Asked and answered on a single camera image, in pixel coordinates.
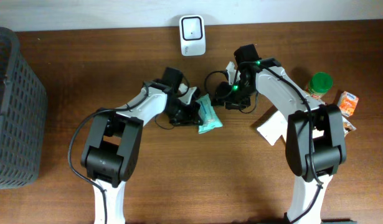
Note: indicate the green round item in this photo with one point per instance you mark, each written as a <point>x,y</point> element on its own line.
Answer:
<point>319,85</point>

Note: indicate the beige brown snack bag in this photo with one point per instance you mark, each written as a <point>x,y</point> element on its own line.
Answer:
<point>347,126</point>

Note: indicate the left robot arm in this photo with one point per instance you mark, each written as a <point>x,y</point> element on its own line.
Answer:
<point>111,150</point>

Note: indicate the teal wipes packet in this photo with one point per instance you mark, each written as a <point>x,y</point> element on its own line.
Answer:
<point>208,115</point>

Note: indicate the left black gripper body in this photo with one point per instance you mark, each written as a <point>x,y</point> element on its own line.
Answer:
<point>180,111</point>

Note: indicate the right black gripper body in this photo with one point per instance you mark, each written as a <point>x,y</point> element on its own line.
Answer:
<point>239,93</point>

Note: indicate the white cream tube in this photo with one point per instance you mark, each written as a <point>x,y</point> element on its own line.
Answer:
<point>273,128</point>

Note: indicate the small orange white box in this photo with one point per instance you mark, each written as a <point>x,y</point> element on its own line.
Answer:
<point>347,103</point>

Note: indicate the grey plastic mesh basket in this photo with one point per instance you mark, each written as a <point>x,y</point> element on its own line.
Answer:
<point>23,112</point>

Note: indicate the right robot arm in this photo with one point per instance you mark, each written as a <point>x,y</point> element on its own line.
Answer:
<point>315,144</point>

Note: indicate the white barcode scanner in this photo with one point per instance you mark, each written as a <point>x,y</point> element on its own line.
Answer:
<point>192,35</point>

